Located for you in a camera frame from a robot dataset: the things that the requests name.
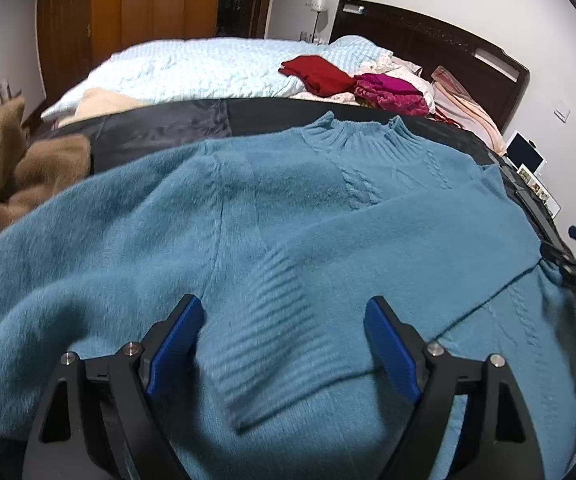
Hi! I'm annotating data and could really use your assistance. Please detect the blue knit sweater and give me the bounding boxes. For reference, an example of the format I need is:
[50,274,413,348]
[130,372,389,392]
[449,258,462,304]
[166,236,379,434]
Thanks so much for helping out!
[0,112,576,480]

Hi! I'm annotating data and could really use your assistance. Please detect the cream fuzzy cloth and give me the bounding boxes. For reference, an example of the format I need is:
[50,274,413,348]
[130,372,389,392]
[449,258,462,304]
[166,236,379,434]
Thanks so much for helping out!
[58,87,144,128]

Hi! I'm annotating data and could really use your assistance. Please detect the pink striped pillow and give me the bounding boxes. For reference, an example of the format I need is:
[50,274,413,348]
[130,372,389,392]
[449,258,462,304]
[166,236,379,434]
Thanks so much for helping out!
[430,66,508,156]

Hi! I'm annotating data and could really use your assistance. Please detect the wooden door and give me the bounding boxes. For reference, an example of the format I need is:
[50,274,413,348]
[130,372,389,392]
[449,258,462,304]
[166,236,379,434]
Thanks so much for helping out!
[35,0,94,106]

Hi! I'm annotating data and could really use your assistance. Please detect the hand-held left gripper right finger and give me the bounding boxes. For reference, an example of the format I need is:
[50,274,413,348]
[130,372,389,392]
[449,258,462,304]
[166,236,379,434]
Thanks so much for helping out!
[364,296,551,480]

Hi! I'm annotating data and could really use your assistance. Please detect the photo strips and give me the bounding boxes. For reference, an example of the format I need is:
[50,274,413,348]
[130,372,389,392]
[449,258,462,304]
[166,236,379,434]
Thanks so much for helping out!
[515,165,561,218]

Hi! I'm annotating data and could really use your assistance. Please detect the white bedside lamp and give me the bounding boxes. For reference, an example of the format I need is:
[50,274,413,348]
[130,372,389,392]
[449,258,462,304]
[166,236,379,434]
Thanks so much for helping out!
[310,0,328,43]

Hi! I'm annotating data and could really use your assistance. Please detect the wooden wardrobe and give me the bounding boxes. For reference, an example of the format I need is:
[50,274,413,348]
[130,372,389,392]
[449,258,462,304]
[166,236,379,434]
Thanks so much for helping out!
[20,0,276,106]

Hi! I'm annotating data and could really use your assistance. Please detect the red garment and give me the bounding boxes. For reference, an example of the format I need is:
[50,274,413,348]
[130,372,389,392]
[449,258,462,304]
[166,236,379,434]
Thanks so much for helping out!
[280,55,359,96]

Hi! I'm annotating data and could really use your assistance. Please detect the white tablet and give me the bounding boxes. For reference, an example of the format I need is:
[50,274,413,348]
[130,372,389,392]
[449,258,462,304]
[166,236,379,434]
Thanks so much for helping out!
[505,131,548,176]

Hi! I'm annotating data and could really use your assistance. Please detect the magenta garment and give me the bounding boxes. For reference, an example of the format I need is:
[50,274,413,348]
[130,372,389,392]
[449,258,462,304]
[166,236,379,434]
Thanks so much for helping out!
[353,72,431,118]

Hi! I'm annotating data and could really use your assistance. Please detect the light blue quilt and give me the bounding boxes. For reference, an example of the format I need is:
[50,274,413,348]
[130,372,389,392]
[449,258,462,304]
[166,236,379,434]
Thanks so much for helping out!
[42,35,394,122]

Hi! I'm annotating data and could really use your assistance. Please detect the dark wooden headboard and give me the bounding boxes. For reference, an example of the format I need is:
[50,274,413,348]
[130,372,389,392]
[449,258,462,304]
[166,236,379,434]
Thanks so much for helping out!
[328,0,531,143]

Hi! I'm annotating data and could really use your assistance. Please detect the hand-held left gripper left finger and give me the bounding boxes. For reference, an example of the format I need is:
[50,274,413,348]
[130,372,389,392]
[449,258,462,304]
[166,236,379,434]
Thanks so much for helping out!
[22,294,205,480]

